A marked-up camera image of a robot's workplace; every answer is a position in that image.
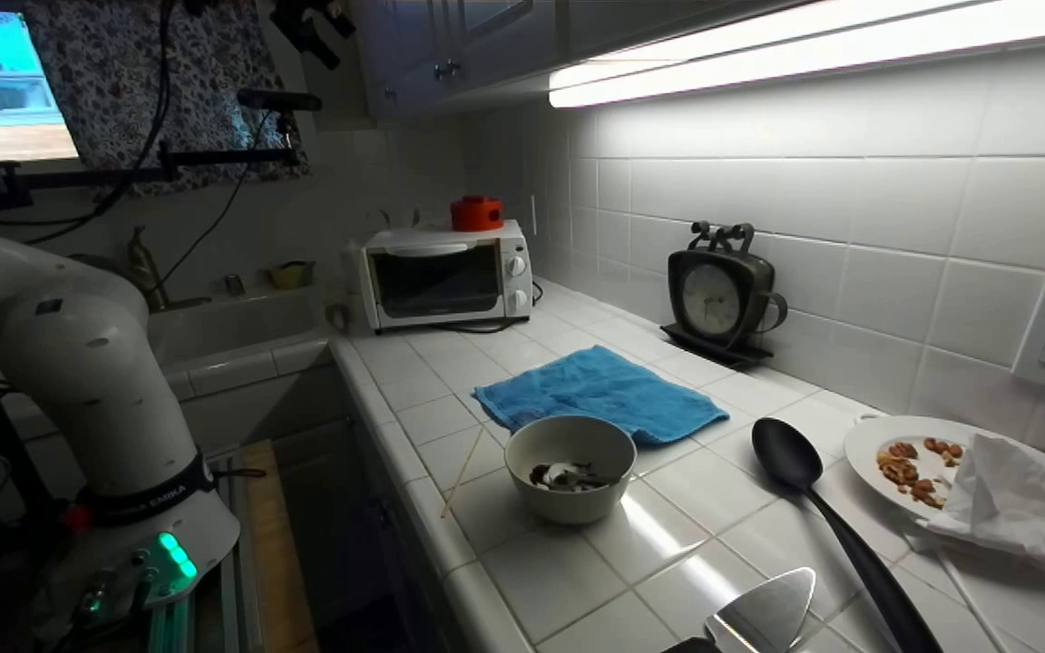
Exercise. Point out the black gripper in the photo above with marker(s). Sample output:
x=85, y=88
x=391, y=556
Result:
x=297, y=17

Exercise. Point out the white cabinet door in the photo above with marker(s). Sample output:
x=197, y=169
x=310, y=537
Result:
x=386, y=57
x=497, y=57

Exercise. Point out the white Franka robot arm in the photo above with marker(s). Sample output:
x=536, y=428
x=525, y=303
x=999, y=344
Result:
x=89, y=365

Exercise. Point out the dark base cabinet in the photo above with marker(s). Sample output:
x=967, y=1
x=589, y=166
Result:
x=343, y=511

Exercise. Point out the under-cabinet light strip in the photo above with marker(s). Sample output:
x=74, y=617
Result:
x=814, y=50

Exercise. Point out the dark patterned curtain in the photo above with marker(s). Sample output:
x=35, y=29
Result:
x=126, y=75

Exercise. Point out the red plastic lid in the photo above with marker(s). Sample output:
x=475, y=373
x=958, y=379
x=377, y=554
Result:
x=475, y=215

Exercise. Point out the yellow sponge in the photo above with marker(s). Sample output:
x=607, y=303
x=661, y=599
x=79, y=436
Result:
x=289, y=276

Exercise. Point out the white plastic jug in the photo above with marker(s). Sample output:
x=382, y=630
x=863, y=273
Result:
x=437, y=276

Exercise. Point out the black metal rod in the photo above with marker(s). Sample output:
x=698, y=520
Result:
x=89, y=179

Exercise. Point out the sink faucet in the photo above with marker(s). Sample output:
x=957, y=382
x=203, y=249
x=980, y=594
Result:
x=141, y=266

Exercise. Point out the white sink basin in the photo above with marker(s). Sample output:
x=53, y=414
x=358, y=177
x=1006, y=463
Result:
x=235, y=322

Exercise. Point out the bright tablet screen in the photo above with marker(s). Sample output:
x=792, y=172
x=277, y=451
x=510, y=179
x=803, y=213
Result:
x=17, y=93

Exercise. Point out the blue towel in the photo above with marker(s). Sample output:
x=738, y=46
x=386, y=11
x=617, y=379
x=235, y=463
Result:
x=599, y=392

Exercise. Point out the black kitchen scale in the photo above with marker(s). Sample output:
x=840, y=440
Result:
x=717, y=295

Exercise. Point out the white bowl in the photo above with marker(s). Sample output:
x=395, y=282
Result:
x=571, y=498

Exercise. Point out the wooden robot platform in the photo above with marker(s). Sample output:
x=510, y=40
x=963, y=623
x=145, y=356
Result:
x=273, y=556

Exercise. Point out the black ladle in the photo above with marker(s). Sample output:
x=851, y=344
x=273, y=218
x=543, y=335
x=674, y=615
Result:
x=790, y=455

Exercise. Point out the white plate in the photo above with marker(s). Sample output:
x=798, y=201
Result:
x=871, y=475

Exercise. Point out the brown food pieces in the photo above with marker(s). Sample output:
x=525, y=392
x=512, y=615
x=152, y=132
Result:
x=906, y=469

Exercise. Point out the crumpled white napkin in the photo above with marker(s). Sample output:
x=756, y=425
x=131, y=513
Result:
x=1018, y=495

